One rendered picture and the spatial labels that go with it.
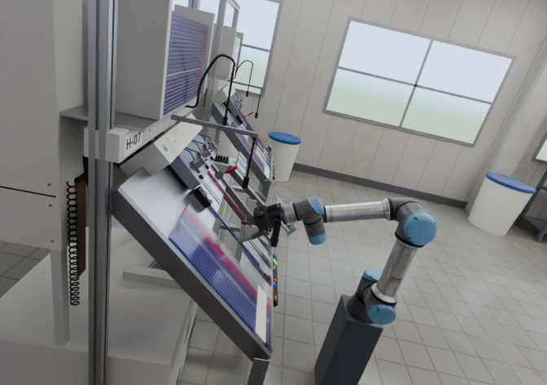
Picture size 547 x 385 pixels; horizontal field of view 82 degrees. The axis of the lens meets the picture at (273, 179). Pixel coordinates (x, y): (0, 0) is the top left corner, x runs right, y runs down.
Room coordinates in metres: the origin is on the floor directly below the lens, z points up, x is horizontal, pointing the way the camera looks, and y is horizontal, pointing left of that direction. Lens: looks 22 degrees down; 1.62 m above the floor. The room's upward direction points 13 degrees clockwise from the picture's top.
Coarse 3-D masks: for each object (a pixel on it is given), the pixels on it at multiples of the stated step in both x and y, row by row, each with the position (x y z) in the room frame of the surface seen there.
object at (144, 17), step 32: (128, 0) 0.80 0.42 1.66; (160, 0) 0.81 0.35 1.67; (128, 32) 0.80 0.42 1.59; (160, 32) 0.81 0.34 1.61; (128, 64) 0.80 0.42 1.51; (160, 64) 0.81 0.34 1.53; (128, 96) 0.80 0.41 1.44; (160, 96) 0.81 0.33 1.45; (128, 128) 0.71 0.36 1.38; (256, 384) 0.70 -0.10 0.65
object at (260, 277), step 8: (256, 240) 1.29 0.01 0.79; (248, 248) 1.16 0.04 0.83; (256, 248) 1.23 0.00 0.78; (264, 248) 1.31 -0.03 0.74; (240, 256) 1.05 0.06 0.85; (248, 256) 1.10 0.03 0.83; (256, 256) 1.18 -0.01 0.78; (264, 256) 1.24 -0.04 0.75; (248, 264) 1.07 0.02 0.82; (264, 264) 1.19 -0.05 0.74; (248, 272) 1.02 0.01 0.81; (256, 272) 1.08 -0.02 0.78; (256, 280) 1.03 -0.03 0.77; (264, 280) 1.09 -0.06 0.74; (264, 288) 1.04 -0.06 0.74
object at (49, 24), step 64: (0, 0) 0.68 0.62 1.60; (64, 0) 0.73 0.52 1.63; (0, 64) 0.68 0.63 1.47; (64, 64) 0.72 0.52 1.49; (0, 128) 0.68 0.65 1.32; (64, 128) 0.71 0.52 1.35; (0, 192) 0.67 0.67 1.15; (64, 192) 0.71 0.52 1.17; (64, 256) 0.71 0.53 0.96; (64, 320) 0.70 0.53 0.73
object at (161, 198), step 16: (144, 176) 0.86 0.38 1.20; (160, 176) 0.94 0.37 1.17; (208, 176) 1.29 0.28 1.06; (128, 192) 0.75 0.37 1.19; (144, 192) 0.81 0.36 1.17; (160, 192) 0.88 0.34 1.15; (176, 192) 0.96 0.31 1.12; (208, 192) 1.18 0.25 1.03; (144, 208) 0.76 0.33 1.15; (160, 208) 0.82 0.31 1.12; (176, 208) 0.89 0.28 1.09; (208, 208) 1.08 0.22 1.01; (160, 224) 0.77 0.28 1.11; (176, 224) 0.83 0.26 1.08; (208, 224) 1.00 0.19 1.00
